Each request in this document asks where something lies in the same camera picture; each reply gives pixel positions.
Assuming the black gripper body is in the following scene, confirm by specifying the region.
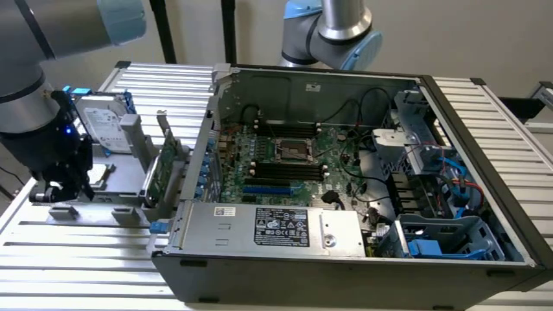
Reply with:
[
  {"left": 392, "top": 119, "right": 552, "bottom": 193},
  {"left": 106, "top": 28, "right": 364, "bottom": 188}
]
[{"left": 0, "top": 124, "right": 89, "bottom": 195}]

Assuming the blue expansion slot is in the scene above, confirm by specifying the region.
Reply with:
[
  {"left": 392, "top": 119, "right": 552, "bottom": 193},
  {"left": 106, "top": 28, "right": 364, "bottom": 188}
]
[{"left": 242, "top": 185, "right": 292, "bottom": 194}]

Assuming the silver CPU chip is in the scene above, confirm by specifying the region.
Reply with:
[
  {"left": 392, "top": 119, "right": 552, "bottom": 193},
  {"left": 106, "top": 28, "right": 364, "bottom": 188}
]
[{"left": 85, "top": 163, "right": 117, "bottom": 189}]

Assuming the grey parts rack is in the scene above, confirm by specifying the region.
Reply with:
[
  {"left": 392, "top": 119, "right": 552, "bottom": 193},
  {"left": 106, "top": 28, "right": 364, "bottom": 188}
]
[{"left": 32, "top": 111, "right": 193, "bottom": 228}]

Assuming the hard disk in blue caddy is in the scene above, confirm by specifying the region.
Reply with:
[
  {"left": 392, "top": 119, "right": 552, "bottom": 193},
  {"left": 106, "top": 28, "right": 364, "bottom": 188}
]
[{"left": 63, "top": 86, "right": 138, "bottom": 156}]

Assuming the green graphics card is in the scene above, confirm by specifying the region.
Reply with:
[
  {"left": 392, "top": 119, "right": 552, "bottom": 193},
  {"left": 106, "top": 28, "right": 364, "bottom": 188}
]
[{"left": 144, "top": 109, "right": 185, "bottom": 209}]

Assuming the silver power supply unit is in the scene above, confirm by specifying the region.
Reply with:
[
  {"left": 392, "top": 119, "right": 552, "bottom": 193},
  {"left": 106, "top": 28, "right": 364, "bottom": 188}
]
[{"left": 166, "top": 202, "right": 369, "bottom": 259}]

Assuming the CPU socket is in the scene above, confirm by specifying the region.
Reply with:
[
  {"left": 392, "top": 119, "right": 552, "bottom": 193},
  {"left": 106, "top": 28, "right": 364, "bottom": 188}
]
[{"left": 269, "top": 137, "right": 320, "bottom": 163}]

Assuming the green motherboard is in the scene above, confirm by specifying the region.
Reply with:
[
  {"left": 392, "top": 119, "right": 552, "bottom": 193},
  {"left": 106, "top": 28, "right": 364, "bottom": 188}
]
[{"left": 213, "top": 124, "right": 369, "bottom": 209}]

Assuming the black open PC case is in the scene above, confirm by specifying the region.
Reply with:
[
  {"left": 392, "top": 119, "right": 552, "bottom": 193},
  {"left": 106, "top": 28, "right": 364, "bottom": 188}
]
[{"left": 150, "top": 63, "right": 553, "bottom": 305}]

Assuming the grey metal drive cage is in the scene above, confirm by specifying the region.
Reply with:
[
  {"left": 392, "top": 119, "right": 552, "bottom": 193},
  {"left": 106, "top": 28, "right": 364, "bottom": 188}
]
[{"left": 390, "top": 89, "right": 457, "bottom": 176}]

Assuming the blue plastic disk bay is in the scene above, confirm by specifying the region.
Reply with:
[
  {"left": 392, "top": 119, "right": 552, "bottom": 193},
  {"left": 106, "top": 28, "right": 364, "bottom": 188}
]
[{"left": 393, "top": 213, "right": 505, "bottom": 260}]

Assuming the thin black floor cable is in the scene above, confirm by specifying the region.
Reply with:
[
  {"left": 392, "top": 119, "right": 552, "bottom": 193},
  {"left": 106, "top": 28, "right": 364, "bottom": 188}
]
[{"left": 0, "top": 165, "right": 24, "bottom": 199}]

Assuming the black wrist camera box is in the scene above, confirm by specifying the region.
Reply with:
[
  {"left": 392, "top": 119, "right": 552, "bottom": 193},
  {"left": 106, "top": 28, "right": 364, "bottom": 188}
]
[{"left": 49, "top": 89, "right": 81, "bottom": 129}]

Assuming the thick black power wire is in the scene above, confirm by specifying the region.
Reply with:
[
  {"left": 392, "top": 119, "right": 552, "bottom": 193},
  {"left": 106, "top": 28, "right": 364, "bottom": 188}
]
[{"left": 240, "top": 104, "right": 260, "bottom": 126}]

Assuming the black stand post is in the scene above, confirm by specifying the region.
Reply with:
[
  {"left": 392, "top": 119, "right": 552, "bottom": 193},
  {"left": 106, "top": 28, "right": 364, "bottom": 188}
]
[
  {"left": 220, "top": 0, "right": 238, "bottom": 65},
  {"left": 149, "top": 0, "right": 178, "bottom": 64}
]

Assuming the grey fan bracket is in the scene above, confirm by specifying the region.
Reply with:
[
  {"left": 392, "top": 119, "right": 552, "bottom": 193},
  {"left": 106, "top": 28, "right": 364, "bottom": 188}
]
[{"left": 370, "top": 128, "right": 408, "bottom": 150}]

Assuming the long black looped wire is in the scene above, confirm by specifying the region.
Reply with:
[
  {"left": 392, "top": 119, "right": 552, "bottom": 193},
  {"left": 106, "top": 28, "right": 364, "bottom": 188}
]
[{"left": 342, "top": 87, "right": 393, "bottom": 129}]

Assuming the blue data wire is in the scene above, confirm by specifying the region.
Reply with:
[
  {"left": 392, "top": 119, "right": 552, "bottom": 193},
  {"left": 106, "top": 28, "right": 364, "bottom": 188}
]
[{"left": 434, "top": 154, "right": 470, "bottom": 217}]

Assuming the red orange wire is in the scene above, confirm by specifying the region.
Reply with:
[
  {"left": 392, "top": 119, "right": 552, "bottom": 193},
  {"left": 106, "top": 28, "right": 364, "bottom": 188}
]
[{"left": 456, "top": 179, "right": 485, "bottom": 210}]

